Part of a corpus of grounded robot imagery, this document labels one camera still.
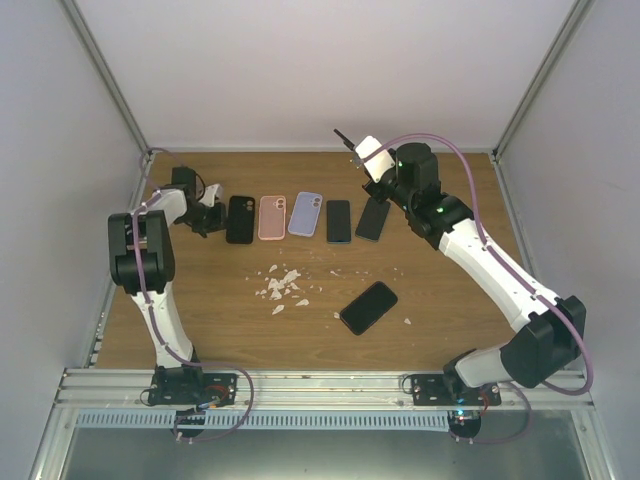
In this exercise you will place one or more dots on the pink phone case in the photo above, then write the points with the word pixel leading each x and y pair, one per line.
pixel 272 218

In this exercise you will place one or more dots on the lavender phone case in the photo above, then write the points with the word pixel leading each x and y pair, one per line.
pixel 305 214

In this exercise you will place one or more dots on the black phone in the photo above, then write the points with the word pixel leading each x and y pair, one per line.
pixel 345 140
pixel 369 307

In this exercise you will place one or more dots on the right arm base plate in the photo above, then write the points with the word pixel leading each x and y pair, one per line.
pixel 465 407

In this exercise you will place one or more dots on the black phone case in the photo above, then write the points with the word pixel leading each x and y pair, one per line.
pixel 240 220

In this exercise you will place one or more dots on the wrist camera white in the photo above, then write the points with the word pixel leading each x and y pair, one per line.
pixel 212 195
pixel 375 160

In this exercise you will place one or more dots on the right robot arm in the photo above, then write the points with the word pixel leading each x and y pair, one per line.
pixel 548 330

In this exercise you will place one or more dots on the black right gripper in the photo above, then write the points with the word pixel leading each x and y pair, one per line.
pixel 372 191

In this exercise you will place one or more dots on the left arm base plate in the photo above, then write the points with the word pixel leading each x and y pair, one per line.
pixel 193 392

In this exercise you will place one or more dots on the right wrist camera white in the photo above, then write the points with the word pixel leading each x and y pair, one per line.
pixel 375 160

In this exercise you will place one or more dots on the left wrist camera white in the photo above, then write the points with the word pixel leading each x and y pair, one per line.
pixel 212 195

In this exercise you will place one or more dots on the grey slotted cable duct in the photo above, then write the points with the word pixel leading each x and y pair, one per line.
pixel 271 420

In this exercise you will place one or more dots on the aluminium rail frame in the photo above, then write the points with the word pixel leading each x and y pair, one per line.
pixel 293 390

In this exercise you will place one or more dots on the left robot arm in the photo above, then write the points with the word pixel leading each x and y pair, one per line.
pixel 142 260

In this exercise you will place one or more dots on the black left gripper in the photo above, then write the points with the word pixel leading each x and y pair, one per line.
pixel 219 224

